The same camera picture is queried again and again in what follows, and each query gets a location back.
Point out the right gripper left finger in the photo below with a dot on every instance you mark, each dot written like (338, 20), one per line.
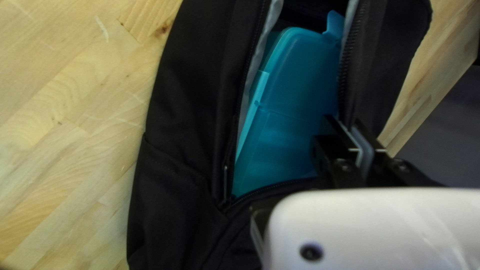
(337, 167)

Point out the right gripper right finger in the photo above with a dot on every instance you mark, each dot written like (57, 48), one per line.
(393, 173)

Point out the translucent teal lunch box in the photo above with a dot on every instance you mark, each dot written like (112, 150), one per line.
(292, 93)

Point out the black backpack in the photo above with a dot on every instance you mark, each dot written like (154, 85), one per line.
(180, 93)

